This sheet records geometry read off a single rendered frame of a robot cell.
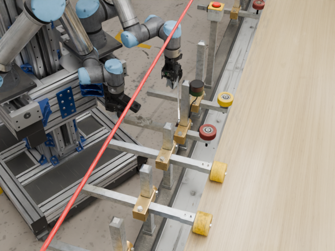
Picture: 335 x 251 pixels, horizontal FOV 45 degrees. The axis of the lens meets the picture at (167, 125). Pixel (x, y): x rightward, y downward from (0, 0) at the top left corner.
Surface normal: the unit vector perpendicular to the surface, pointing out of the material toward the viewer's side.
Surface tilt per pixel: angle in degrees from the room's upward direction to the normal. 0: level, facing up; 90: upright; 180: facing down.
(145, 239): 0
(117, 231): 90
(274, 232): 0
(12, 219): 0
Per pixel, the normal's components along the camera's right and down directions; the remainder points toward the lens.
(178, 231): 0.00, -0.70
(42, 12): 0.28, 0.61
